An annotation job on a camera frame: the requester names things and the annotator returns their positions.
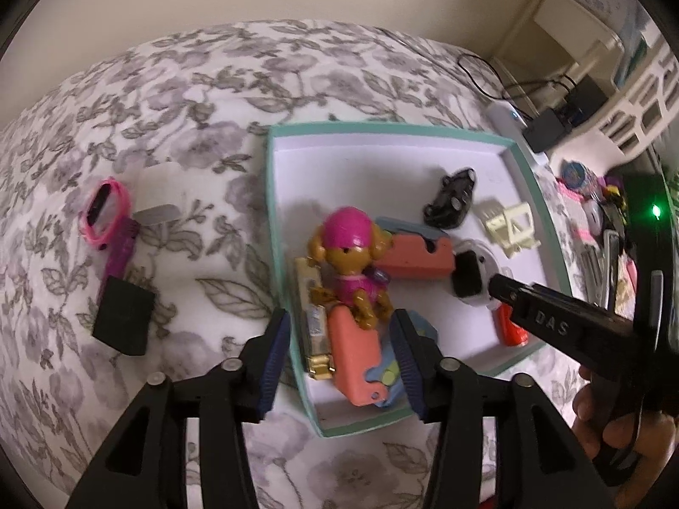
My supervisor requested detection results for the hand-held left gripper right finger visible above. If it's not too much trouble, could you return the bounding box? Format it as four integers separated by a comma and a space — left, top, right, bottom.
391, 308, 616, 509

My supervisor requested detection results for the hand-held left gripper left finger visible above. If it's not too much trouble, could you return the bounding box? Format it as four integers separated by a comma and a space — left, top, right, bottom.
66, 308, 292, 509

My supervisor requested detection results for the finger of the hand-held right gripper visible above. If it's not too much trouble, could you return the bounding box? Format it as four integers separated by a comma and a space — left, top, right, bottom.
487, 273, 638, 368

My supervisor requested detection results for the red and white plastic toy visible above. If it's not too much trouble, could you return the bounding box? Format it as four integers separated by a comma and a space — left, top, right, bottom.
493, 302, 531, 348

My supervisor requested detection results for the small coral blue toy knife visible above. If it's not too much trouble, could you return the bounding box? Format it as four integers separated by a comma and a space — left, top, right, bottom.
326, 305, 438, 409

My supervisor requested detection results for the gold harmonica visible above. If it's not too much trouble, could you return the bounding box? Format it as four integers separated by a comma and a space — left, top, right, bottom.
294, 257, 337, 383

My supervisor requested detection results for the white watch with black face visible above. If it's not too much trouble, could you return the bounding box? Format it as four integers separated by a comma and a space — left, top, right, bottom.
450, 241, 502, 309

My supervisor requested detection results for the salmon toy block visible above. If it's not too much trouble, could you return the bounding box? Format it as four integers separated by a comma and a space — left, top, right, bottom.
374, 216, 456, 279

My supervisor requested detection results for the pink-hatted pup figure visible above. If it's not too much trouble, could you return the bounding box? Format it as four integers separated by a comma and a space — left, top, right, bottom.
308, 207, 396, 332

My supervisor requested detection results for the black toy car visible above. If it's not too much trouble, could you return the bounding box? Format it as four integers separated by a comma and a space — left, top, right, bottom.
423, 167, 477, 230

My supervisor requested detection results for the teal-rimmed white tray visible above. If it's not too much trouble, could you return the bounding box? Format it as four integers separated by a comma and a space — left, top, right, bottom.
264, 122, 574, 438

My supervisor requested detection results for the person's right hand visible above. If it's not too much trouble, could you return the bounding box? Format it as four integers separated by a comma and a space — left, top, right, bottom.
572, 379, 679, 509

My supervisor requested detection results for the cream plastic toy chair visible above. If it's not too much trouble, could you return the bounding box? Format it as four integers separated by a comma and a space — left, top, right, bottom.
472, 199, 543, 255

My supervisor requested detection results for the colourful round toy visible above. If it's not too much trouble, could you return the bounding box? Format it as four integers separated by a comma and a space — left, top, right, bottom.
559, 162, 600, 192

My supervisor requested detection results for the black square box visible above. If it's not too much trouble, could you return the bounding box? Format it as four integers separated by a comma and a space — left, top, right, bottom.
91, 274, 157, 357

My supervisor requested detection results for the white plastic basket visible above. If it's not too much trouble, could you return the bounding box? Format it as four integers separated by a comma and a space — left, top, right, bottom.
594, 37, 679, 165

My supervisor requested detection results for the purple comb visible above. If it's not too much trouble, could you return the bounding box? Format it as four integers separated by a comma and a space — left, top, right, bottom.
98, 217, 140, 303

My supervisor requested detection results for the black power adapter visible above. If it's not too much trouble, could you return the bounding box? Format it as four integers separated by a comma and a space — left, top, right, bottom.
522, 107, 571, 154
565, 74, 608, 123

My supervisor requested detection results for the white grey cylinder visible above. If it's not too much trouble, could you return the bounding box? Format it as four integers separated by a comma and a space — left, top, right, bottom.
132, 164, 184, 226

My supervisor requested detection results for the white power bank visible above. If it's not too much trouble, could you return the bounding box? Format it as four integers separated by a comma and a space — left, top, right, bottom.
485, 102, 531, 133

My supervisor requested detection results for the pink wristband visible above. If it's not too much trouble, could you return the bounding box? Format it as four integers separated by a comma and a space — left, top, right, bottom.
79, 177, 131, 250

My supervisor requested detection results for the white shelf unit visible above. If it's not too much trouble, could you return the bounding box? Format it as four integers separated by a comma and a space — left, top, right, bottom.
491, 0, 627, 91

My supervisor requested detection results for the grey floral blanket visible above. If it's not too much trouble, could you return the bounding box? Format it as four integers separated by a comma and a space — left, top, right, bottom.
0, 20, 679, 509

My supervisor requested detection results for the black cable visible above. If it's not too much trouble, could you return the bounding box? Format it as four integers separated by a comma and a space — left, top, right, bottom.
457, 54, 579, 104

